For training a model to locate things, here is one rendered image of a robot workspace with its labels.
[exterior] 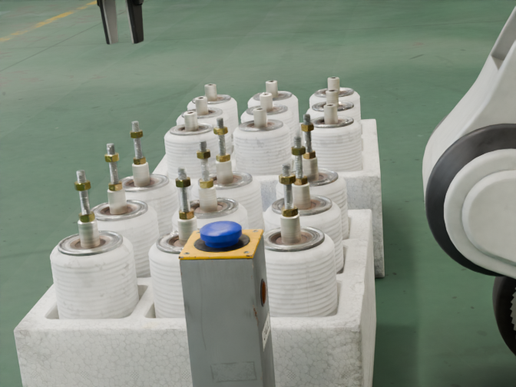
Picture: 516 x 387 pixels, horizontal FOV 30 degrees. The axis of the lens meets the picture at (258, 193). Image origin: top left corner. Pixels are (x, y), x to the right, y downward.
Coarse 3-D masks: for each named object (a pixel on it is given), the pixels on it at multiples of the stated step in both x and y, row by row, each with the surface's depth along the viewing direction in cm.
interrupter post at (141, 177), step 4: (132, 164) 133; (144, 164) 133; (136, 168) 133; (140, 168) 133; (144, 168) 133; (136, 172) 133; (140, 172) 133; (144, 172) 133; (148, 172) 134; (136, 176) 133; (140, 176) 133; (144, 176) 133; (148, 176) 134; (136, 180) 133; (140, 180) 133; (144, 180) 133; (148, 180) 134; (136, 184) 134; (140, 184) 133; (144, 184) 133; (148, 184) 134
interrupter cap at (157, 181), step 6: (150, 174) 137; (156, 174) 137; (120, 180) 136; (126, 180) 135; (132, 180) 136; (150, 180) 136; (156, 180) 135; (162, 180) 134; (168, 180) 134; (126, 186) 133; (132, 186) 134; (144, 186) 133; (150, 186) 132; (156, 186) 132; (162, 186) 132; (132, 192) 131
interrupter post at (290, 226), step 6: (282, 216) 107; (282, 222) 107; (288, 222) 107; (294, 222) 107; (282, 228) 108; (288, 228) 107; (294, 228) 107; (282, 234) 108; (288, 234) 107; (294, 234) 107; (300, 234) 108; (282, 240) 108; (288, 240) 107; (294, 240) 107; (300, 240) 108
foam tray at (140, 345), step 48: (144, 288) 119; (48, 336) 108; (96, 336) 107; (144, 336) 106; (288, 336) 104; (336, 336) 103; (48, 384) 110; (96, 384) 109; (144, 384) 108; (192, 384) 107; (288, 384) 106; (336, 384) 105
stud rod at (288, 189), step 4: (284, 164) 106; (288, 164) 106; (284, 168) 106; (288, 168) 106; (284, 172) 106; (288, 172) 106; (284, 176) 106; (288, 176) 106; (284, 184) 106; (288, 184) 106; (284, 188) 106; (288, 188) 106; (292, 188) 107; (284, 192) 107; (288, 192) 106; (292, 192) 107; (284, 196) 107; (288, 196) 106; (292, 196) 107; (284, 200) 107; (288, 200) 107; (292, 200) 107; (288, 204) 107; (292, 204) 107; (288, 208) 107; (292, 208) 107
